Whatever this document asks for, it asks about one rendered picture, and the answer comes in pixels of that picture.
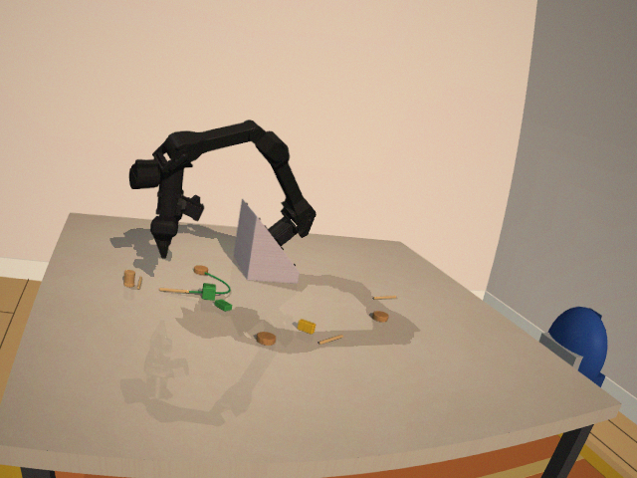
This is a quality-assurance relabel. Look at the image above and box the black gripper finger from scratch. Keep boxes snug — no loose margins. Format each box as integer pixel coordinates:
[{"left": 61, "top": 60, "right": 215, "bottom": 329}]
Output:
[
  {"left": 152, "top": 232, "right": 177, "bottom": 259},
  {"left": 169, "top": 215, "right": 182, "bottom": 246}
]

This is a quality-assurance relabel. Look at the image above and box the yellow rectangular block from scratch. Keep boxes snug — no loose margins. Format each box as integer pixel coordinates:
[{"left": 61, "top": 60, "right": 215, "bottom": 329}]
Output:
[{"left": 297, "top": 319, "right": 316, "bottom": 335}]

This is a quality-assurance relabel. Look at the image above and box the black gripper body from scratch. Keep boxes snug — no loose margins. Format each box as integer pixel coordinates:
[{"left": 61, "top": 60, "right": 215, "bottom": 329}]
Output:
[{"left": 150, "top": 187, "right": 183, "bottom": 234}]

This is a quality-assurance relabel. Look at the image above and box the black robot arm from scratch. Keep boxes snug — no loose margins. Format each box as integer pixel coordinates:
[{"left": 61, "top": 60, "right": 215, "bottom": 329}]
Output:
[{"left": 129, "top": 119, "right": 317, "bottom": 251}]

